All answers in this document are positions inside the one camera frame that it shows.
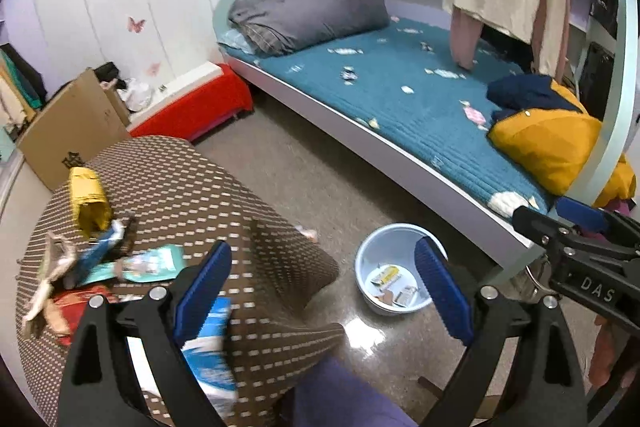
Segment white bed frame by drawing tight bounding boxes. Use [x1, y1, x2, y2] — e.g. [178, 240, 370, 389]
[224, 54, 541, 280]

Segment yellow navy jacket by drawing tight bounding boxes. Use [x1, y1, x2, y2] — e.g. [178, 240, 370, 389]
[485, 74, 637, 209]

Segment white paper bag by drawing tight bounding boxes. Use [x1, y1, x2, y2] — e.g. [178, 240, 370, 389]
[21, 232, 77, 338]

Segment person's right hand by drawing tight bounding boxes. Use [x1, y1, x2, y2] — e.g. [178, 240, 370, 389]
[588, 315, 616, 389]

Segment large cardboard box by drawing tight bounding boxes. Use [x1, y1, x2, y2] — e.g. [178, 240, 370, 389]
[17, 68, 130, 191]

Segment pink hanging garment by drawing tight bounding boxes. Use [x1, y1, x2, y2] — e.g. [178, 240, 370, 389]
[449, 6, 484, 70]

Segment grey folded quilt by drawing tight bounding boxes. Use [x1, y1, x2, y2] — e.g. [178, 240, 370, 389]
[229, 0, 390, 56]

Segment blue snack wrapper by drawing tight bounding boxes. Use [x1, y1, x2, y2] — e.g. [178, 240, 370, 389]
[63, 215, 138, 289]

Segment light blue plastic basin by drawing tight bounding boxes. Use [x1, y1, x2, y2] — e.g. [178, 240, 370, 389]
[355, 223, 448, 317]

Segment white plastic bag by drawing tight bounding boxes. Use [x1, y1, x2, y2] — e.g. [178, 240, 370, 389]
[116, 79, 153, 113]

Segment teal bed mattress cover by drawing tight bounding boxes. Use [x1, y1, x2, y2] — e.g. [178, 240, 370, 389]
[225, 17, 554, 218]

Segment small wrapper on floor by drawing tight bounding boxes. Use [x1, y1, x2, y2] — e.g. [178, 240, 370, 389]
[296, 227, 319, 243]

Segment red paper bag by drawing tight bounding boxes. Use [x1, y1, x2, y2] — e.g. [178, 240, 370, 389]
[43, 284, 118, 347]

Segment blue white carton box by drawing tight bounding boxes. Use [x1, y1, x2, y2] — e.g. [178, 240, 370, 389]
[127, 297, 238, 425]

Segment teal wrapper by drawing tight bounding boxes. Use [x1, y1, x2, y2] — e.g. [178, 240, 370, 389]
[79, 245, 186, 286]

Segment purple stool cushion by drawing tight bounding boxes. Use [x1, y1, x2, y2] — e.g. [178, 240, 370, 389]
[292, 357, 416, 427]

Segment brown polka dot tablecloth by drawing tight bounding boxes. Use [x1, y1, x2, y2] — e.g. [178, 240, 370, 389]
[18, 136, 345, 426]

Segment yellow paper bag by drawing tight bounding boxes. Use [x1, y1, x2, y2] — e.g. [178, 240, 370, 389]
[68, 167, 112, 239]

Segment red covered bench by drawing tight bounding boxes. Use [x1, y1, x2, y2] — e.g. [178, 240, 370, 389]
[128, 63, 254, 142]

